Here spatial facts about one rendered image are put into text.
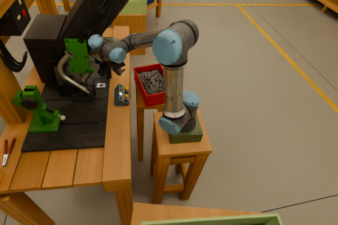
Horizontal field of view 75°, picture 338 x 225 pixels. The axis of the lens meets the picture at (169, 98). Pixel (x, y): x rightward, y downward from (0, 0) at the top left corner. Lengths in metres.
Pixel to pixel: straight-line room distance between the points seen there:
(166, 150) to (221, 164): 1.12
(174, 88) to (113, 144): 0.52
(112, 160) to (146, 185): 0.95
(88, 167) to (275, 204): 1.71
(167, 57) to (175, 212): 0.78
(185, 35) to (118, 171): 0.74
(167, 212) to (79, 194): 1.10
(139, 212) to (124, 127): 0.46
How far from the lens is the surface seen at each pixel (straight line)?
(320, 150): 2.99
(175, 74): 0.89
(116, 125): 1.34
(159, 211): 1.24
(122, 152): 1.24
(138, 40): 1.12
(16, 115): 1.48
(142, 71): 1.71
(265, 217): 1.19
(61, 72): 1.43
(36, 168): 1.33
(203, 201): 2.14
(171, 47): 0.79
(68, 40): 1.38
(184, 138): 1.30
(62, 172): 1.27
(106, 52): 1.14
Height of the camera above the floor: 1.97
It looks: 46 degrees down
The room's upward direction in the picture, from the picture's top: 8 degrees clockwise
